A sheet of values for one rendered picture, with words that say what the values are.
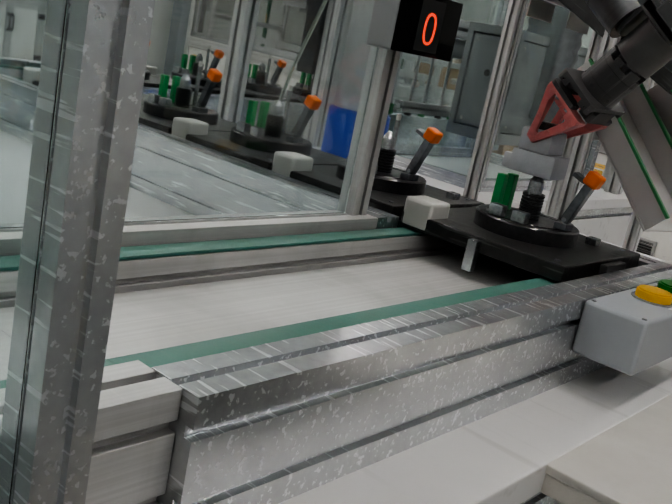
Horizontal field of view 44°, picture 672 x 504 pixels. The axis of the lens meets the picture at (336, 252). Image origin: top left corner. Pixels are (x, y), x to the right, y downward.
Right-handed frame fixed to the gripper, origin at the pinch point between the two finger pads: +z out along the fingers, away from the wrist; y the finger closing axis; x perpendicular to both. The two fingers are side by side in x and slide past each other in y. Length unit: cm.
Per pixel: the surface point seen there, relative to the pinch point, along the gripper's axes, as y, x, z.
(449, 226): 12.3, 5.7, 12.1
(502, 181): 2.4, 2.2, 7.3
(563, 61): -113, -52, 28
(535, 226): 4.1, 10.4, 5.9
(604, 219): -147, -17, 55
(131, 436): 75, 24, 1
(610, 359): 19.1, 30.4, -0.3
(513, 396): 30.2, 29.5, 5.3
